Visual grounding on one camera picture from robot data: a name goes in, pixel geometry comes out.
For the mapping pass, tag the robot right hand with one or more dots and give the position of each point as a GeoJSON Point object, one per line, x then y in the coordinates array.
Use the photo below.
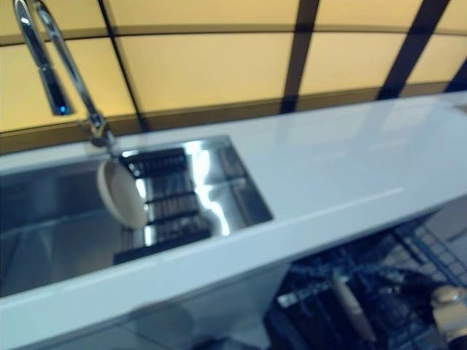
{"type": "Point", "coordinates": [452, 313]}

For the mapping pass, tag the beige round plate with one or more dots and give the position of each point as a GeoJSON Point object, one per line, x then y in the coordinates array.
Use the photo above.
{"type": "Point", "coordinates": [352, 306]}
{"type": "Point", "coordinates": [122, 197]}

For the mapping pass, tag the black built-in dishwasher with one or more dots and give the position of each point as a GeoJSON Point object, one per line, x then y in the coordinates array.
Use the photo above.
{"type": "Point", "coordinates": [394, 310]}

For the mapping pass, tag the narrow white cabinet door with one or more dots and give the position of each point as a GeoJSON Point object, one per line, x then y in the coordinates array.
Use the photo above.
{"type": "Point", "coordinates": [219, 317]}

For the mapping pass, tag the black roll-up sink drying rack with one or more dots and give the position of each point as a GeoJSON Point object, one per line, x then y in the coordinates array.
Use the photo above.
{"type": "Point", "coordinates": [171, 215]}

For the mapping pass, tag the stainless steel kitchen sink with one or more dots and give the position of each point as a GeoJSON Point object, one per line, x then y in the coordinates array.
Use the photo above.
{"type": "Point", "coordinates": [54, 218]}

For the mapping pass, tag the chrome pull-down kitchen faucet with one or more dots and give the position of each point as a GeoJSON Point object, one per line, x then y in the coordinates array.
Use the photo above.
{"type": "Point", "coordinates": [51, 80]}

